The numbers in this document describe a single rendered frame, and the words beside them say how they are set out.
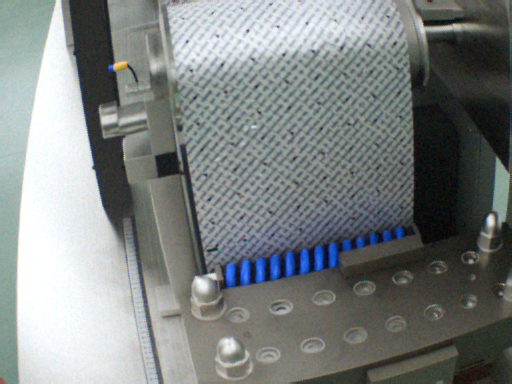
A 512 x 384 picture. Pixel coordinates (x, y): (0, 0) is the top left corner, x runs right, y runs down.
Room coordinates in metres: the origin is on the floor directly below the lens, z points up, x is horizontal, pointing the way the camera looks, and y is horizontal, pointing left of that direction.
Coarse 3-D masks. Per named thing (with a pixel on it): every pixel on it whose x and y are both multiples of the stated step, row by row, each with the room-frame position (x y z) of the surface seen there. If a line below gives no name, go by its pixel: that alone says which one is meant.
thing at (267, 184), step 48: (384, 96) 0.73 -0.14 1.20; (192, 144) 0.71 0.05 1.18; (240, 144) 0.71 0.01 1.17; (288, 144) 0.72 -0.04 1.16; (336, 144) 0.72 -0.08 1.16; (384, 144) 0.73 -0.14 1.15; (240, 192) 0.71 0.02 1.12; (288, 192) 0.72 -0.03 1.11; (336, 192) 0.72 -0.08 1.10; (384, 192) 0.73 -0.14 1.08; (240, 240) 0.71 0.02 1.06; (288, 240) 0.72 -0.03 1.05; (336, 240) 0.72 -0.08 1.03
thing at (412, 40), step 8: (400, 0) 0.77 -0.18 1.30; (400, 8) 0.76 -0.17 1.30; (408, 8) 0.76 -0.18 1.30; (160, 16) 0.77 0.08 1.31; (400, 16) 0.75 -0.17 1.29; (408, 16) 0.75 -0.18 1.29; (160, 24) 0.75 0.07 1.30; (408, 24) 0.75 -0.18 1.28; (408, 32) 0.74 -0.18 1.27; (408, 40) 0.74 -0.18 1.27; (416, 40) 0.74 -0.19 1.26; (408, 48) 0.74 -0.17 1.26; (416, 48) 0.74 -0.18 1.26; (416, 56) 0.74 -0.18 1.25; (168, 64) 0.71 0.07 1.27; (416, 64) 0.74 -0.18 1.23; (168, 72) 0.71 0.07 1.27; (416, 72) 0.75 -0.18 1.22; (168, 80) 0.71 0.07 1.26
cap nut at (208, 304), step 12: (204, 276) 0.64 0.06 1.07; (192, 288) 0.63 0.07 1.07; (204, 288) 0.63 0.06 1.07; (216, 288) 0.63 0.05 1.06; (192, 300) 0.63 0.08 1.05; (204, 300) 0.62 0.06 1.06; (216, 300) 0.63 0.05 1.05; (192, 312) 0.63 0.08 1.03; (204, 312) 0.62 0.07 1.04; (216, 312) 0.62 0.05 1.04
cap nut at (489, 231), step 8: (488, 216) 0.67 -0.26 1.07; (496, 216) 0.67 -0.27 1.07; (488, 224) 0.67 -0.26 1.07; (496, 224) 0.66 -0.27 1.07; (480, 232) 0.68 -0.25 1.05; (488, 232) 0.67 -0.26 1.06; (496, 232) 0.66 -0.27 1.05; (480, 240) 0.67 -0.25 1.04; (488, 240) 0.66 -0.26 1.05; (496, 240) 0.66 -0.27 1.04; (480, 248) 0.67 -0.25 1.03; (488, 248) 0.66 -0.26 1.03; (496, 248) 0.66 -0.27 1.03
